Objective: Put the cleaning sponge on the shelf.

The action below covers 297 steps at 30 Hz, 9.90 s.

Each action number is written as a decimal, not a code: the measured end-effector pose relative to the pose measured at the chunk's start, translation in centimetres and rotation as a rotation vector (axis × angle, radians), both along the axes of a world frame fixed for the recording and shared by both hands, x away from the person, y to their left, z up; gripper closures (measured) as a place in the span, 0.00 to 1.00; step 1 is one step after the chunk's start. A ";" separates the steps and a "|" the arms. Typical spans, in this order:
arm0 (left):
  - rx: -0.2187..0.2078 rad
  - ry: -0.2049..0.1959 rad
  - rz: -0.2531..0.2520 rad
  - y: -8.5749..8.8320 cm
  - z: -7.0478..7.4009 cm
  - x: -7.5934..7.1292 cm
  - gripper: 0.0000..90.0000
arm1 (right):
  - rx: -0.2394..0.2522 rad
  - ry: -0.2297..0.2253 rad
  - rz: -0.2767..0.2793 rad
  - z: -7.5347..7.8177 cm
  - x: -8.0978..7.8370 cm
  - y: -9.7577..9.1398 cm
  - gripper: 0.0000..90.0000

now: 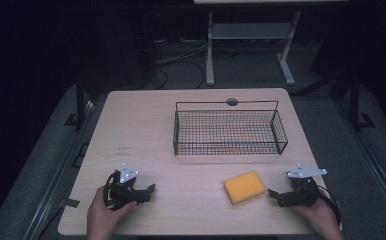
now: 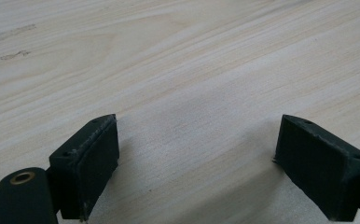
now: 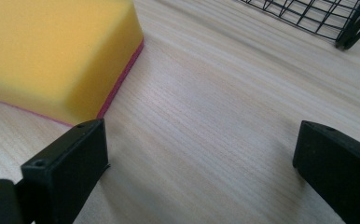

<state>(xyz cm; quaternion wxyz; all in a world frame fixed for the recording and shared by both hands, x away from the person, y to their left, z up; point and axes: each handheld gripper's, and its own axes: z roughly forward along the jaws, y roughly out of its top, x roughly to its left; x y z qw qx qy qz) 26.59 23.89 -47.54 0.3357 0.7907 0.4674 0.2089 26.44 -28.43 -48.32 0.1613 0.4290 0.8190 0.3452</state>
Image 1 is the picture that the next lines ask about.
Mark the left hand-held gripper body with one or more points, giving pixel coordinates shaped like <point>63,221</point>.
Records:
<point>121,191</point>

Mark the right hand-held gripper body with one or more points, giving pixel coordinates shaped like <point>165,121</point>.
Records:
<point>303,191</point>

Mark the yellow sponge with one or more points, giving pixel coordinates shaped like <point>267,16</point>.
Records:
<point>244,186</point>

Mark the person's left hand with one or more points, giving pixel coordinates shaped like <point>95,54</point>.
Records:
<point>101,216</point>

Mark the person's right hand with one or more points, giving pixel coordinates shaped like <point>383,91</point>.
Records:
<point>322,221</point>

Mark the black tape strip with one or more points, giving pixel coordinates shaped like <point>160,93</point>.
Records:
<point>71,203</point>

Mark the black upright stand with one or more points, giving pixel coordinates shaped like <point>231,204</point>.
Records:
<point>355,103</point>
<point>79,103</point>

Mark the grey table grommet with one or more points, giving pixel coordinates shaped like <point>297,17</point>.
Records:
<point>232,102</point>

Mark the white metal stand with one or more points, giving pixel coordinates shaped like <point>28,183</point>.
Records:
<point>249,30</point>

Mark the metal floor rail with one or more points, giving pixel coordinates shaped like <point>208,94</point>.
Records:
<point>61,173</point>
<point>374,170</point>

